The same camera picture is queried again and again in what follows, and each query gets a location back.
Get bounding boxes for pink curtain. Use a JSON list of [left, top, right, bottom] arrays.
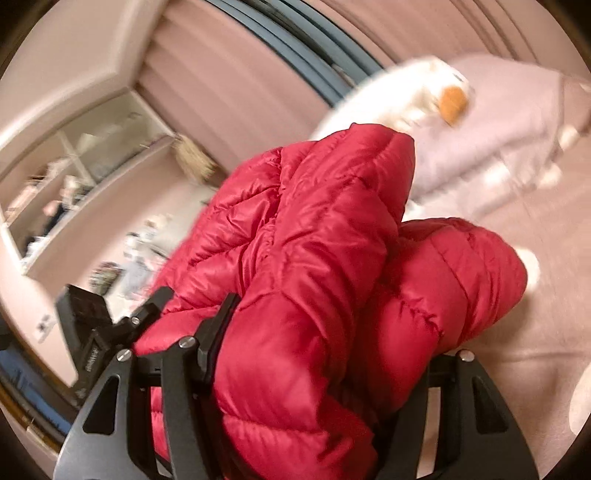
[[136, 1, 588, 169]]

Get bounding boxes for blue curtain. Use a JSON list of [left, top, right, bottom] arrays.
[[211, 0, 383, 107]]

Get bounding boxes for yellow tassel hanging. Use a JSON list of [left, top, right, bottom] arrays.
[[172, 134, 217, 184]]

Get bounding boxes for white goose plush toy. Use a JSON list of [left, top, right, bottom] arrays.
[[311, 56, 470, 140]]

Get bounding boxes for polka dot bed sheet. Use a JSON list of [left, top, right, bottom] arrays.
[[470, 121, 590, 474]]

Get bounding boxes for lilac quilt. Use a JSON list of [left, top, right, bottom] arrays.
[[404, 55, 590, 220]]

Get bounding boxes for white wall shelf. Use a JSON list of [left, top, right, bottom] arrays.
[[1, 90, 172, 278]]

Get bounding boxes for red down jacket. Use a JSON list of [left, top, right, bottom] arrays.
[[134, 124, 527, 479]]

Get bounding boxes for small plush toys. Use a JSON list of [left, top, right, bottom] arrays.
[[88, 214, 171, 301]]

